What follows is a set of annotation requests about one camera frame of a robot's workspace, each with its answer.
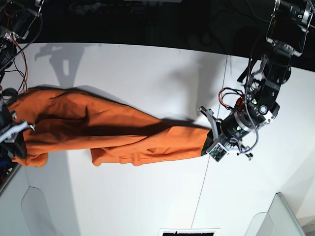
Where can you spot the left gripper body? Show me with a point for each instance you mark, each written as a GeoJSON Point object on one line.
{"type": "Point", "coordinates": [231, 130]}

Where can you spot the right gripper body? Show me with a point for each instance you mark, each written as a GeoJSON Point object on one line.
{"type": "Point", "coordinates": [12, 143]}

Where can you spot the orange t-shirt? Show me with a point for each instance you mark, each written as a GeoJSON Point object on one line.
{"type": "Point", "coordinates": [69, 119]}

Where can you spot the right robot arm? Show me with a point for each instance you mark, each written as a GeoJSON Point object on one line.
{"type": "Point", "coordinates": [21, 23]}

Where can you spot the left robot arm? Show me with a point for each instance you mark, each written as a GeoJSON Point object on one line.
{"type": "Point", "coordinates": [255, 106]}

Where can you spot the clear plastic bin left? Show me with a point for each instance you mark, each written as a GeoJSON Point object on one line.
{"type": "Point", "coordinates": [23, 209]}

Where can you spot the black and white marker card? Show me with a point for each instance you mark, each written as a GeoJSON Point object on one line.
{"type": "Point", "coordinates": [189, 232]}

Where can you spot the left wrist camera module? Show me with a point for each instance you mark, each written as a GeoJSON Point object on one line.
{"type": "Point", "coordinates": [218, 151]}

